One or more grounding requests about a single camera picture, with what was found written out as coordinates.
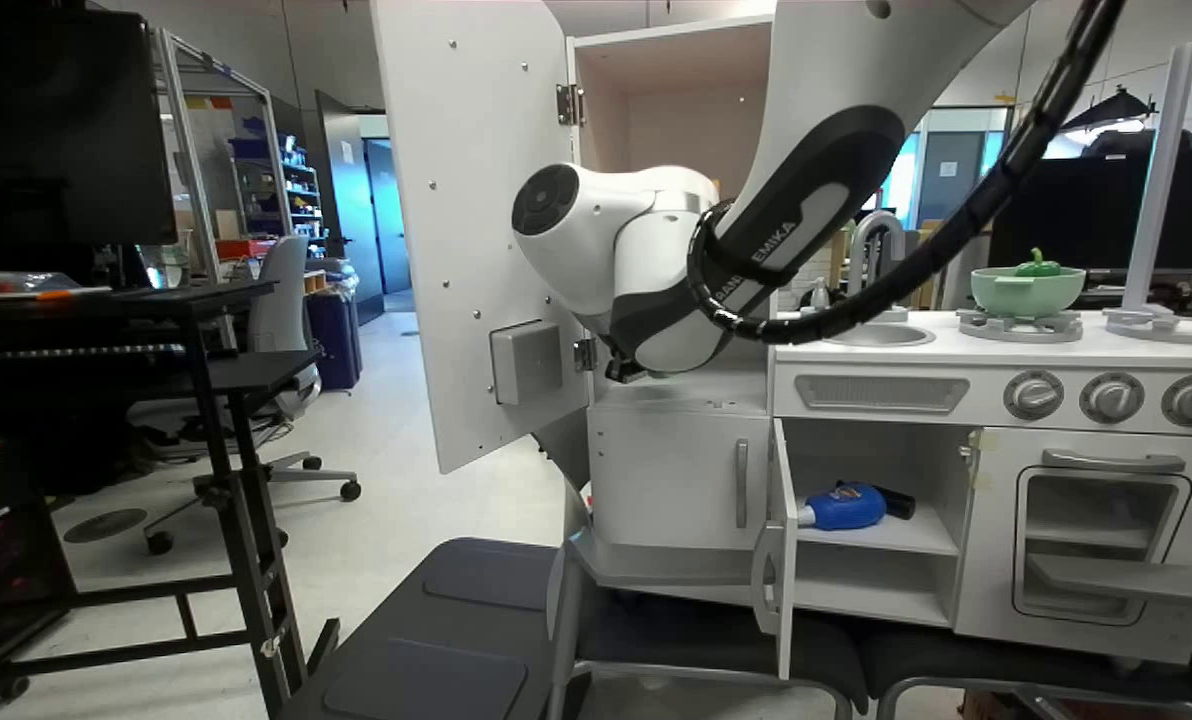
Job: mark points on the mint green toy pot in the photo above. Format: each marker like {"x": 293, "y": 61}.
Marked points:
{"x": 1026, "y": 297}

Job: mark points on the green toy bell pepper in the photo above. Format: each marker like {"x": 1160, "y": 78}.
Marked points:
{"x": 1036, "y": 267}

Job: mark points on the white fridge door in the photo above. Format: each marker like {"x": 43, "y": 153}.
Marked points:
{"x": 470, "y": 94}

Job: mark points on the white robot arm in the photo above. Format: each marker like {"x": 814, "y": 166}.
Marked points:
{"x": 661, "y": 271}

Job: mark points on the white toy fridge cupboard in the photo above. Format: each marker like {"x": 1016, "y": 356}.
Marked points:
{"x": 676, "y": 467}

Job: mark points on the white lower cabinet door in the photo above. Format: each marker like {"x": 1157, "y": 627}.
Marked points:
{"x": 774, "y": 562}

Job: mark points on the blue toy bottle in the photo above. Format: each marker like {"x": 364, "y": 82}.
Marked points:
{"x": 855, "y": 506}

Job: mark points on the grey toy faucet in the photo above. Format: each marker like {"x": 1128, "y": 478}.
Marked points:
{"x": 878, "y": 245}

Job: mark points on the grey office chair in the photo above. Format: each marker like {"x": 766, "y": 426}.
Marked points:
{"x": 256, "y": 360}

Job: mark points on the grey toy stove burner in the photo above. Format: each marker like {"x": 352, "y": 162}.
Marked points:
{"x": 1015, "y": 329}

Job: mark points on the white toy kitchen counter unit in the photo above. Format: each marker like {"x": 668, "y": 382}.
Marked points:
{"x": 909, "y": 412}

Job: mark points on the grey stove knob middle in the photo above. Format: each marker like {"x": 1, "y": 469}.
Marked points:
{"x": 1113, "y": 396}

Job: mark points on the white toy oven door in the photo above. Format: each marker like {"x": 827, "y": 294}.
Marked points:
{"x": 1082, "y": 541}

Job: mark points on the black computer monitor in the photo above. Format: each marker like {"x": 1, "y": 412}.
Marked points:
{"x": 81, "y": 140}

